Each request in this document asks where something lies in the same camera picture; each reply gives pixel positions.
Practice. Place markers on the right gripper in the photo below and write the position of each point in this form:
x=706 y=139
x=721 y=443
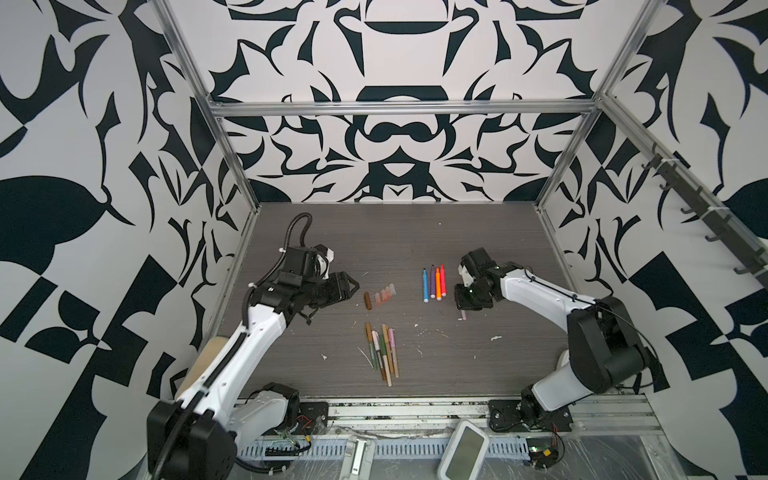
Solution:
x=461 y=301

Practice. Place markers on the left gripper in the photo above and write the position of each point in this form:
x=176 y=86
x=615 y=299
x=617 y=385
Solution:
x=337 y=285

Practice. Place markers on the pink-red marker pen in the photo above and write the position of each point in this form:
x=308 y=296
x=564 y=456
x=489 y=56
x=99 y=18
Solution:
x=443 y=281

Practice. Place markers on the orange marker pen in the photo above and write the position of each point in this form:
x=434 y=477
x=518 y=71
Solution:
x=438 y=284

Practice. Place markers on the purple marker pen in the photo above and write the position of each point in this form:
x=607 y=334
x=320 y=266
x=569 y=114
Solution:
x=432 y=285

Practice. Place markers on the blue marker pen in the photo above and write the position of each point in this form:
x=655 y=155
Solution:
x=425 y=286

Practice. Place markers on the tan cap beige pen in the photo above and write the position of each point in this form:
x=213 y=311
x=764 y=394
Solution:
x=385 y=331

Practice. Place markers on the pink cap beige pen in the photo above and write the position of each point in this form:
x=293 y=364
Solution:
x=393 y=352

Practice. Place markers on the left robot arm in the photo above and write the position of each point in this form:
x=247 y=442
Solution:
x=200 y=433

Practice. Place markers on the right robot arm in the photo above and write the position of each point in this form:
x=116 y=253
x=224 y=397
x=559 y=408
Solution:
x=604 y=348

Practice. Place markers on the green cap beige pen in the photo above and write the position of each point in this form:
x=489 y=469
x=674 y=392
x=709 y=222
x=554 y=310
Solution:
x=385 y=360

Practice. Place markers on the gold cap green pen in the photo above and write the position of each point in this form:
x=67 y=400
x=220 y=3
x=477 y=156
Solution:
x=371 y=346

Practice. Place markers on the beige foam pad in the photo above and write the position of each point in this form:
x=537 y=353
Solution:
x=206 y=356

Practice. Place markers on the white plastic clip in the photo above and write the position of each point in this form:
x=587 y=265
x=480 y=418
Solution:
x=358 y=459

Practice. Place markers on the small circuit board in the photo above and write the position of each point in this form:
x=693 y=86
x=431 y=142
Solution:
x=546 y=454

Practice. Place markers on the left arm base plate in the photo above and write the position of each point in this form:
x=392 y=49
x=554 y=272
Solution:
x=312 y=418

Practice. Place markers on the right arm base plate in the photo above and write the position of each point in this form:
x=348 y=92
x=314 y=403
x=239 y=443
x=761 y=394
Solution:
x=510 y=416

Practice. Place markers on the black coat hook rail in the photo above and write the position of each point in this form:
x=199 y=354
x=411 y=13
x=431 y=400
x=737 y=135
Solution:
x=701 y=204

